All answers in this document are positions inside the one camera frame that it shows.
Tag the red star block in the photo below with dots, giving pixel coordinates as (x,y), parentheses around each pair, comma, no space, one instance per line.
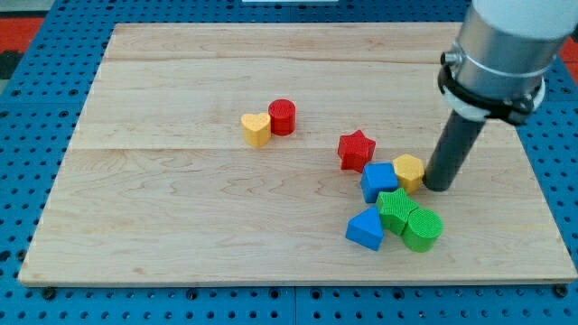
(355,151)

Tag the blue cube block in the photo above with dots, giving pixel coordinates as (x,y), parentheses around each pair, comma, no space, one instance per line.
(377,177)

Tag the yellow hexagon block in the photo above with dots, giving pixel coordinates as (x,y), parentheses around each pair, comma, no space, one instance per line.
(409,171)

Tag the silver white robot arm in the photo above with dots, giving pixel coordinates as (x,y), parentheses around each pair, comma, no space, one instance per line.
(496,66)

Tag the green star block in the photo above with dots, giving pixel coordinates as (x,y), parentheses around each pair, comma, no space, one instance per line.
(394,209)

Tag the yellow heart block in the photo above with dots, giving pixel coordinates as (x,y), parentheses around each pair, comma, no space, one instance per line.
(256,129)

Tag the red cylinder block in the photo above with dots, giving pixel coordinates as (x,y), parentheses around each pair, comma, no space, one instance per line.
(283,116)

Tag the blue triangle block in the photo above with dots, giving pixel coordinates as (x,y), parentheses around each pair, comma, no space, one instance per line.
(366,229)

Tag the light wooden board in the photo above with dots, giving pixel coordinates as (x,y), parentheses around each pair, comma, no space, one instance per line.
(158,187)

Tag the green cylinder block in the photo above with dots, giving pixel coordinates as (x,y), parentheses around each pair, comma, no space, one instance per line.
(422,230)

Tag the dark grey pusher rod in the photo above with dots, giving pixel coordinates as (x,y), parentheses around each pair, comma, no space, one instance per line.
(457,139)

